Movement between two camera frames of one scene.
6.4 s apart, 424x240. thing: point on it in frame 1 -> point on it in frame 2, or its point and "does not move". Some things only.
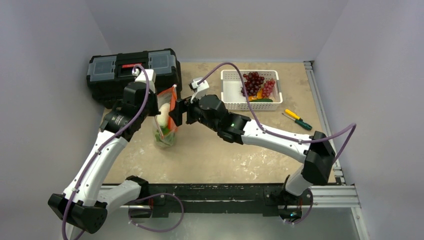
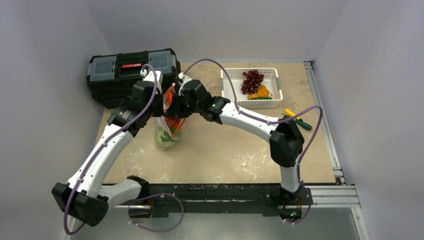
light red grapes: (268, 87) -> (172, 122)
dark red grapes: (253, 81) does not move
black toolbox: (107, 75) does not move
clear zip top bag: (165, 130) does not move
